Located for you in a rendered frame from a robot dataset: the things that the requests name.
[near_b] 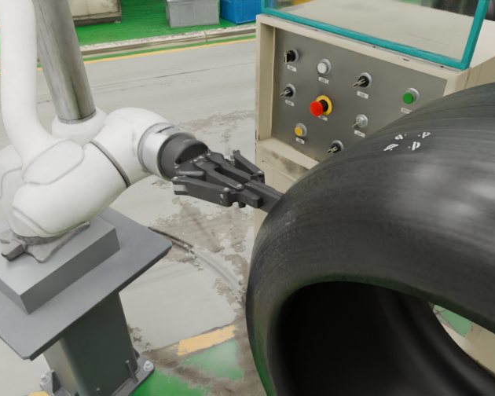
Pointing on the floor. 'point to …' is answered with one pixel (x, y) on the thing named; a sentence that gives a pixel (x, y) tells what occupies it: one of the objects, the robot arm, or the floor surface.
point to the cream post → (490, 343)
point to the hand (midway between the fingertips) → (267, 199)
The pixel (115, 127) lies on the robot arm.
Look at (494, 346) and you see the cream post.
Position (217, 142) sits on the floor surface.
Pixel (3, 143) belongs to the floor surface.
